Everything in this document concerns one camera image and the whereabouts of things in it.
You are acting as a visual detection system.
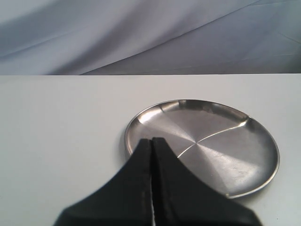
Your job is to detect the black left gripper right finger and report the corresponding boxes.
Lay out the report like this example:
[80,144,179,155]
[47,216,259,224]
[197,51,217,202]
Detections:
[151,137,261,226]

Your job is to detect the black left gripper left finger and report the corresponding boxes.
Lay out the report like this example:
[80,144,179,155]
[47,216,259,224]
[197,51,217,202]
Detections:
[55,139,152,226]

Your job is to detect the round stainless steel plate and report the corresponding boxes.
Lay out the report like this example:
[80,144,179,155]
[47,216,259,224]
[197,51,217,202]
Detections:
[124,99,280,199]

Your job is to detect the grey backdrop cloth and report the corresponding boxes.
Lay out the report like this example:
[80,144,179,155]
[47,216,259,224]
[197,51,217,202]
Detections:
[0,0,301,75]

